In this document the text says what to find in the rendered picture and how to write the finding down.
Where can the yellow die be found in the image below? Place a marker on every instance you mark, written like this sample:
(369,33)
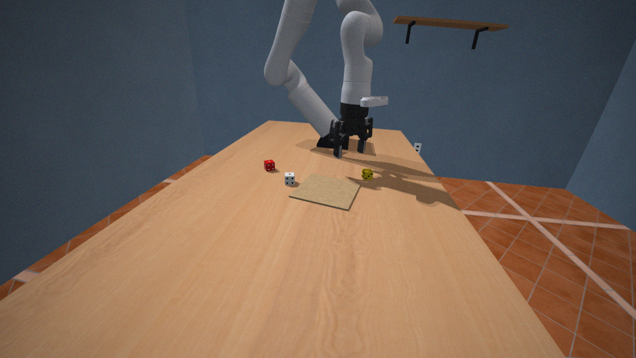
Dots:
(367,174)

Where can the white die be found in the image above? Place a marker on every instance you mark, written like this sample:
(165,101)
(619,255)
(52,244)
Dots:
(289,178)

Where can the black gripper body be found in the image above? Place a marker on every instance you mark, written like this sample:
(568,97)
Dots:
(352,114)

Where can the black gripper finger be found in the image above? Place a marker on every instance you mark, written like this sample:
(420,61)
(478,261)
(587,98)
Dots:
(363,135)
(336,132)

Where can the tan square mat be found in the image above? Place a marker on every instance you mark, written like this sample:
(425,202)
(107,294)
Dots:
(327,191)

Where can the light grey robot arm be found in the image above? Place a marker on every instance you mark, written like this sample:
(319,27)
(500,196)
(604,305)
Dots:
(358,30)

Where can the red die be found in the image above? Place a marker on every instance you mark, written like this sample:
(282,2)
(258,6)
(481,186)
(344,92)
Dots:
(269,165)

